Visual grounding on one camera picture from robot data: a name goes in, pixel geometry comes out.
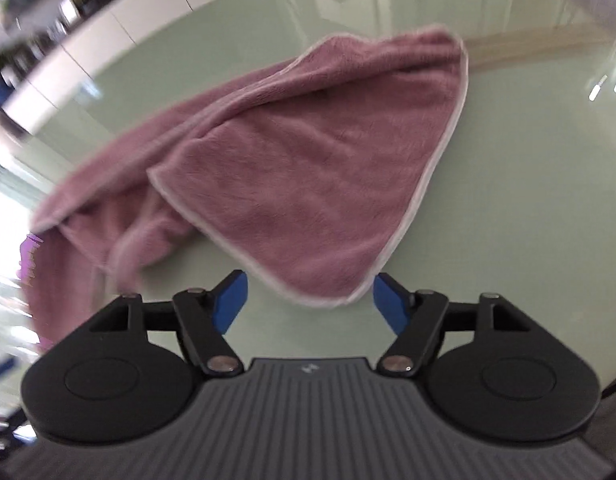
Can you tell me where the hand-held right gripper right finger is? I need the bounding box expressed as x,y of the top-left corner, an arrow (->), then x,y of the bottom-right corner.
372,272 -> 532,377

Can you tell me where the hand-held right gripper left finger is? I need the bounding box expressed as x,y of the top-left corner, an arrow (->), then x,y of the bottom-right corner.
90,269 -> 249,377

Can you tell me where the pink towel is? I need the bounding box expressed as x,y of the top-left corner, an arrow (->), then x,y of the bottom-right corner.
25,25 -> 471,348

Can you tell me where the white sideboard cabinet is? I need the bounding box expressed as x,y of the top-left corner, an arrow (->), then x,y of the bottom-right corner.
3,0 -> 263,136

